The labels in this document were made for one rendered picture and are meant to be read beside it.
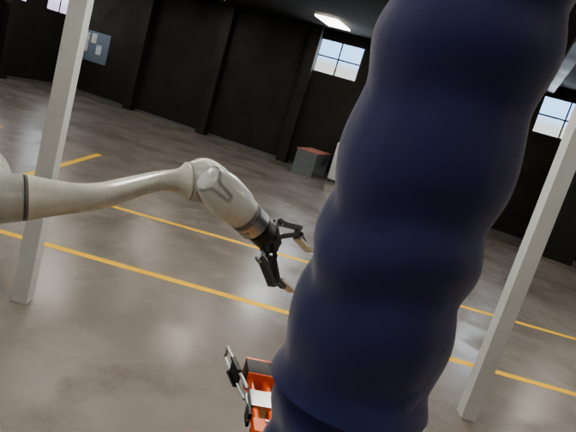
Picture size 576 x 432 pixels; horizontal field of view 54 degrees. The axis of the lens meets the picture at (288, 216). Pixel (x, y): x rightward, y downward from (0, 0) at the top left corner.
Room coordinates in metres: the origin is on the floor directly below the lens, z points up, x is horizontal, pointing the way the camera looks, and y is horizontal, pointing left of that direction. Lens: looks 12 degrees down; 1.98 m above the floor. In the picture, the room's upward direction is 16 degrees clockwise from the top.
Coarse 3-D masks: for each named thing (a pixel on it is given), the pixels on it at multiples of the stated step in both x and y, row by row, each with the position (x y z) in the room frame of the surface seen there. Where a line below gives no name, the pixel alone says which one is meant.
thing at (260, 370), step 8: (248, 360) 1.38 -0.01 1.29; (256, 360) 1.40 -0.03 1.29; (264, 360) 1.41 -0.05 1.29; (248, 368) 1.34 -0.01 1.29; (256, 368) 1.35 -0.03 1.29; (264, 368) 1.37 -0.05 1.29; (248, 376) 1.32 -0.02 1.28; (256, 376) 1.32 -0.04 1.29; (264, 376) 1.33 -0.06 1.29; (272, 376) 1.33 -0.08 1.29; (256, 384) 1.32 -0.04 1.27; (272, 384) 1.33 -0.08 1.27
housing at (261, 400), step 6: (252, 390) 1.26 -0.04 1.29; (258, 390) 1.26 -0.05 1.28; (252, 396) 1.23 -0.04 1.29; (258, 396) 1.24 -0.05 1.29; (264, 396) 1.24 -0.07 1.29; (270, 396) 1.25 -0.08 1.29; (252, 402) 1.20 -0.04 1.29; (258, 402) 1.21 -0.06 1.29; (264, 402) 1.22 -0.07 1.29; (270, 402) 1.23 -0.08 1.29; (258, 408) 1.20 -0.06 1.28; (264, 408) 1.20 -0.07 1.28; (270, 408) 1.20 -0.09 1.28; (264, 414) 1.20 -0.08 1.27
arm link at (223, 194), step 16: (208, 176) 1.36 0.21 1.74; (224, 176) 1.36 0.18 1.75; (208, 192) 1.34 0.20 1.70; (224, 192) 1.35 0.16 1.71; (240, 192) 1.38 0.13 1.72; (208, 208) 1.40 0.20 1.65; (224, 208) 1.36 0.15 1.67; (240, 208) 1.37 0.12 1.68; (256, 208) 1.42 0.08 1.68; (240, 224) 1.40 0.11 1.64
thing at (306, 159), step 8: (304, 152) 15.15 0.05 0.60; (312, 152) 15.06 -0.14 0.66; (320, 152) 15.74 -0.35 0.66; (296, 160) 15.20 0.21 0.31; (304, 160) 15.12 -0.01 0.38; (312, 160) 15.06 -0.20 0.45; (320, 160) 15.53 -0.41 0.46; (328, 160) 16.16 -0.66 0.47; (296, 168) 15.18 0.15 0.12; (304, 168) 15.11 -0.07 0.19; (312, 168) 15.04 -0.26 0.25; (320, 168) 16.20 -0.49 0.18
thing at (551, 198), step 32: (64, 32) 3.81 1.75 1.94; (64, 64) 3.82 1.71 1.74; (64, 96) 3.82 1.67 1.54; (64, 128) 3.87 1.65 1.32; (544, 192) 4.11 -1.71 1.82; (32, 224) 3.82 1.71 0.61; (544, 224) 4.05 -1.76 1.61; (32, 256) 3.82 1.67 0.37; (32, 288) 3.87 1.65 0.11; (512, 288) 4.05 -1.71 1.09; (512, 320) 4.06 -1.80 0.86; (480, 352) 4.14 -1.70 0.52; (480, 384) 4.05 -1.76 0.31
